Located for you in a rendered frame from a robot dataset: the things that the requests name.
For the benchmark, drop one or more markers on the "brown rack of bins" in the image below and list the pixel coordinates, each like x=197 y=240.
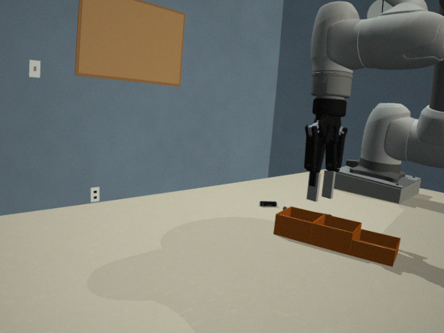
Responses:
x=337 y=234

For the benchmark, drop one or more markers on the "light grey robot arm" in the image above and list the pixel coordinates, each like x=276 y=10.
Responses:
x=405 y=37

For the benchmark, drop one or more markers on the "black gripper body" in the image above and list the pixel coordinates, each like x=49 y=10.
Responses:
x=325 y=111

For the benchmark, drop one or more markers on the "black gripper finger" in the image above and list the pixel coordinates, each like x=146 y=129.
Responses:
x=314 y=153
x=333 y=160

